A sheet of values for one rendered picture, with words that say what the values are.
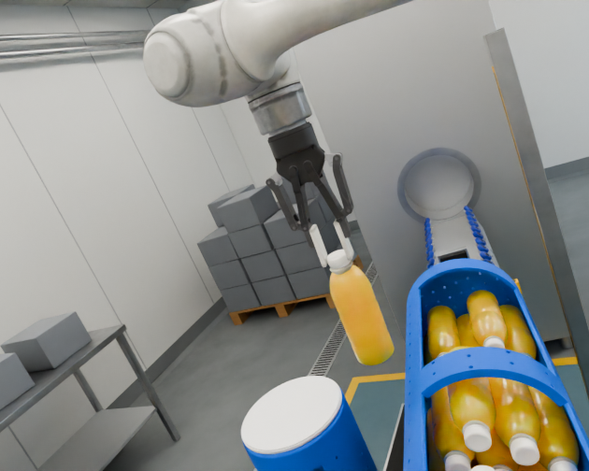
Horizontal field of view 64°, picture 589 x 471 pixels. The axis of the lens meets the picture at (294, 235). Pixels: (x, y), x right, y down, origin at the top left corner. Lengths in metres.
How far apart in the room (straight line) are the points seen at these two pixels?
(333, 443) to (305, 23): 0.94
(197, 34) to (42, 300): 3.62
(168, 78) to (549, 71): 5.11
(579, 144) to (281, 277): 3.30
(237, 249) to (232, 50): 3.92
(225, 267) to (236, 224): 0.49
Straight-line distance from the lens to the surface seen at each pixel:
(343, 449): 1.25
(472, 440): 0.83
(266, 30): 0.58
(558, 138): 5.64
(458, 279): 1.27
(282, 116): 0.73
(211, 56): 0.57
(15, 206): 4.15
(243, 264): 4.50
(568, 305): 2.00
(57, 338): 3.22
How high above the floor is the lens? 1.72
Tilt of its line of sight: 14 degrees down
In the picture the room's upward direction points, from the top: 23 degrees counter-clockwise
